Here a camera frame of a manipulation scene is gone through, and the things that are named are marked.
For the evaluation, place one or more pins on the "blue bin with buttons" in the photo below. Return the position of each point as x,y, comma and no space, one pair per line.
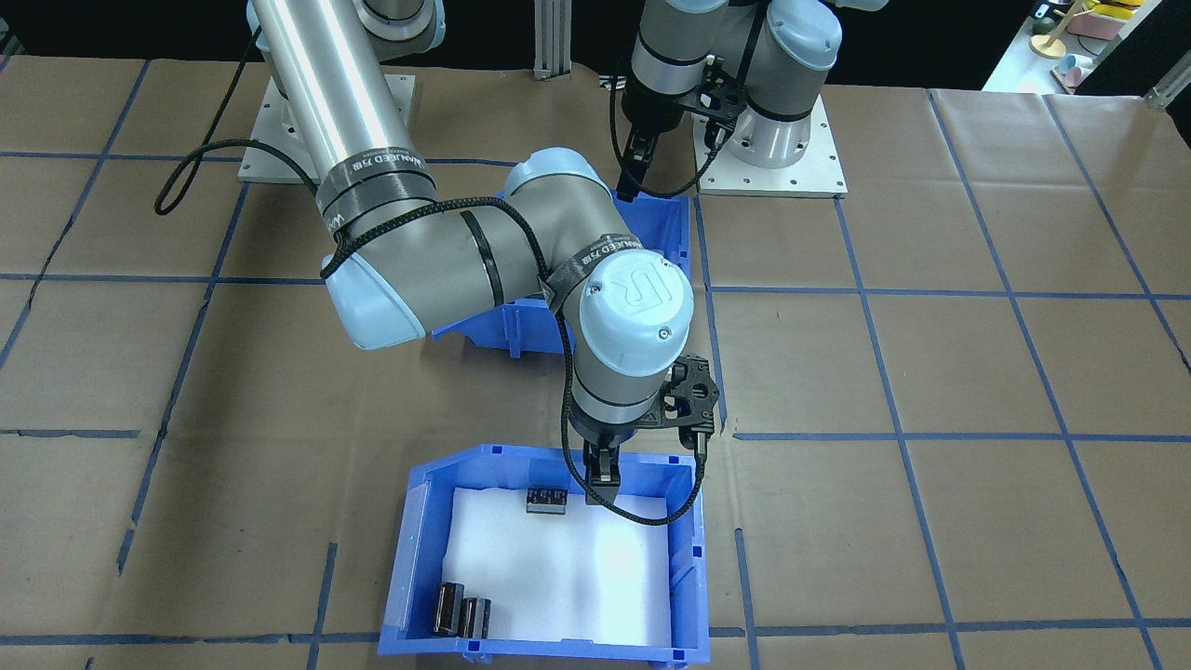
665,233

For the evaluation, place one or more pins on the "blue bin with black parts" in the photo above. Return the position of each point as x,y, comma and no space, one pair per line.
558,653

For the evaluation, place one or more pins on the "black terminal block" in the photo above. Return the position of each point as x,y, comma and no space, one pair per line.
546,502

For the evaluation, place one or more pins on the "white foam liner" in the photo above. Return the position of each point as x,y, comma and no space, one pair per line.
558,577

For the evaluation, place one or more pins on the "black cylindrical component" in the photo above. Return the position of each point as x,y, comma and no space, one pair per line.
475,618
448,609

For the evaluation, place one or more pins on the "pastel cup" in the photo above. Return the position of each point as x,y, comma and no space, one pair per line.
1077,71

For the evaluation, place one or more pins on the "pink container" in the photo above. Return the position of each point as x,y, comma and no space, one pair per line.
1112,19

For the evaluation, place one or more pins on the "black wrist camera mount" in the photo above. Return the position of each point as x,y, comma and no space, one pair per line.
721,98
693,400

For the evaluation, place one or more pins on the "aluminium frame post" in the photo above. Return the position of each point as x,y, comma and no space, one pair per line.
554,42

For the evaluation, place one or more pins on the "white square base plate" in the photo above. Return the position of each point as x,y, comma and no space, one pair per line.
819,177
265,154

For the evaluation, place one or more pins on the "black frame cover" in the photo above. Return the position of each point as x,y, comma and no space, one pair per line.
140,28

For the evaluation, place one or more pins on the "aluminium frame bar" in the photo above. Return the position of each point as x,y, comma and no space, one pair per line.
1169,90

